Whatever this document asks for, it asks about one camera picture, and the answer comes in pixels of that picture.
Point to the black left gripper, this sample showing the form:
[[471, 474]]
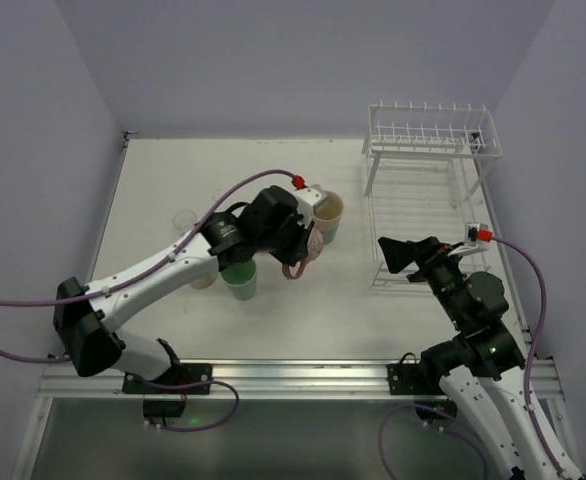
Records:
[[296, 245]]

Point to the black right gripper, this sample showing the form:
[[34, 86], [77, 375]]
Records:
[[424, 259]]

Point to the cream mug with teal base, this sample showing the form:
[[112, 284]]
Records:
[[327, 218]]

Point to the mint green cup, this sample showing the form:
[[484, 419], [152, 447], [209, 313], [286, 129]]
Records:
[[241, 280]]

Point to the light pink ribbed mug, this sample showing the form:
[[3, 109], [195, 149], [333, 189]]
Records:
[[204, 282]]

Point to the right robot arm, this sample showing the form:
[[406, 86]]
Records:
[[482, 369]]

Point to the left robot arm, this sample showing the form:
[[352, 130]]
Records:
[[90, 318]]

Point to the right black controller box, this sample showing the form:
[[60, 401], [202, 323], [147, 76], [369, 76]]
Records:
[[439, 414]]

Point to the black controller box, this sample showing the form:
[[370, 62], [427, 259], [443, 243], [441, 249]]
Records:
[[160, 411], [439, 414]]

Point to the left black controller box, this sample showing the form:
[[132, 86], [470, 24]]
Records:
[[160, 411]]

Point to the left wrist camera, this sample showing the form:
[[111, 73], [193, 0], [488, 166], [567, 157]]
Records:
[[310, 200]]

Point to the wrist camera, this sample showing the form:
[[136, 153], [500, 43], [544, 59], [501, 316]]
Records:
[[477, 239], [310, 200]]

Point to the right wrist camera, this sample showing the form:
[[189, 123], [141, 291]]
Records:
[[477, 239]]

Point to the white wire dish rack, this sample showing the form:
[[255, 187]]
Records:
[[426, 167]]

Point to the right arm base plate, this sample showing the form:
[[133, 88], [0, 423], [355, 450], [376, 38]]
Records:
[[410, 376]]

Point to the aluminium mounting rail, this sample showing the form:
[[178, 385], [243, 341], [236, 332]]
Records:
[[253, 379]]

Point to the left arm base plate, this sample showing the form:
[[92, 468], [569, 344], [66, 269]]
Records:
[[187, 378]]

